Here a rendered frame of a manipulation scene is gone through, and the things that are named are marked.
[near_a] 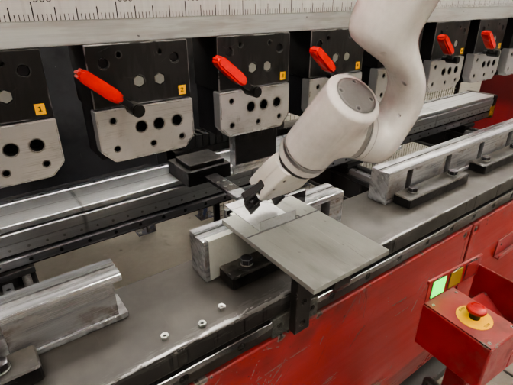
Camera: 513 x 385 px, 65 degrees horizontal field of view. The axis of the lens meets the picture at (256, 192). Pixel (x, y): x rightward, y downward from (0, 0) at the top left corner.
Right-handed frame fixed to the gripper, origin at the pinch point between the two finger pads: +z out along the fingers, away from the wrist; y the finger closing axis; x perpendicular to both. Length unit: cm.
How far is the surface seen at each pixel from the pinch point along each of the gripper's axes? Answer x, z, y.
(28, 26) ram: -22.1, -24.5, 34.3
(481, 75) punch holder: -11, -12, -78
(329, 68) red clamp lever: -13.4, -20.4, -12.6
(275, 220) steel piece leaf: 5.1, -1.6, 1.1
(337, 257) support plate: 16.7, -9.4, -1.3
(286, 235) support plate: 8.9, -2.9, 1.3
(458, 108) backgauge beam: -18, 23, -124
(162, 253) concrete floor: -40, 169, -30
